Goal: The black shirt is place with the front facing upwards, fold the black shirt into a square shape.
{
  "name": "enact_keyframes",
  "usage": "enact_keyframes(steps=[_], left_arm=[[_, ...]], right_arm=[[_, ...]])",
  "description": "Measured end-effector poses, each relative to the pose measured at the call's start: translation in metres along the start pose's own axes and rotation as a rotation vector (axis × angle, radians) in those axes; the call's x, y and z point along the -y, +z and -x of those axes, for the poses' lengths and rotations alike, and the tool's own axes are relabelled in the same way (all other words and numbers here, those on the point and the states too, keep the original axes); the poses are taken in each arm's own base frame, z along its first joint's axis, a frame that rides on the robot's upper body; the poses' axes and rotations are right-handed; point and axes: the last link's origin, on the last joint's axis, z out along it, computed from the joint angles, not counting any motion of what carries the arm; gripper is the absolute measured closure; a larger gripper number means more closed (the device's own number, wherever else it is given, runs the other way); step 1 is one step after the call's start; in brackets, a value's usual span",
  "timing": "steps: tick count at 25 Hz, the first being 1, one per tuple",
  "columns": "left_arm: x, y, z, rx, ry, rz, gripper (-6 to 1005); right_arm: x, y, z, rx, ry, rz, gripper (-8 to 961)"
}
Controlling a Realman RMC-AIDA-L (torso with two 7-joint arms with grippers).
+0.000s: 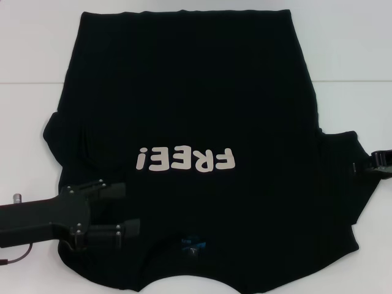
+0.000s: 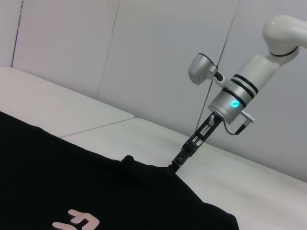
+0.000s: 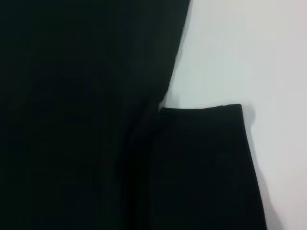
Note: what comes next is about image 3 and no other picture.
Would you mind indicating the black shirt with FREE print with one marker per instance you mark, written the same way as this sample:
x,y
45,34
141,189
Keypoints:
x,y
84,119

